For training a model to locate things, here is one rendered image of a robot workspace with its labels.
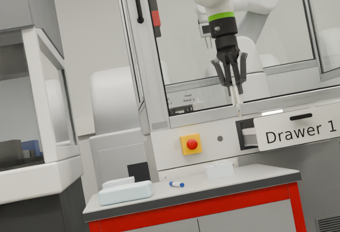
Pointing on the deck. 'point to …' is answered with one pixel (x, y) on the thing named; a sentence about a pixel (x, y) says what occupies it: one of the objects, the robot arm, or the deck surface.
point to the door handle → (137, 0)
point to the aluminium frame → (151, 92)
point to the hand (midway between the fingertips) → (236, 95)
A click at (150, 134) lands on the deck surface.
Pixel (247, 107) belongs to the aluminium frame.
